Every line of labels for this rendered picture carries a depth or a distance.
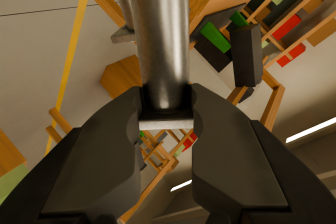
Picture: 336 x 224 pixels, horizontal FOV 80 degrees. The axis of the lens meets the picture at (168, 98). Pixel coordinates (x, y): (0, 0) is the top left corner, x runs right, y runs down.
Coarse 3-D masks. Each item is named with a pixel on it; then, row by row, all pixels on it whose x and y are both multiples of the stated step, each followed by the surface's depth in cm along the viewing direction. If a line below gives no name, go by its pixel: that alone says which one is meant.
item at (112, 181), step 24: (120, 96) 11; (96, 120) 9; (120, 120) 9; (96, 144) 8; (120, 144) 8; (72, 168) 7; (96, 168) 7; (120, 168) 7; (72, 192) 6; (96, 192) 6; (120, 192) 7; (96, 216) 6
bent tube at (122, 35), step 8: (120, 0) 18; (128, 0) 17; (128, 8) 18; (128, 16) 18; (128, 24) 19; (120, 32) 20; (128, 32) 19; (112, 40) 20; (120, 40) 19; (128, 40) 19
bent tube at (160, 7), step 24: (144, 0) 9; (168, 0) 9; (144, 24) 10; (168, 24) 10; (144, 48) 10; (168, 48) 10; (144, 72) 11; (168, 72) 11; (144, 96) 13; (168, 96) 12; (144, 120) 12; (168, 120) 12; (192, 120) 12
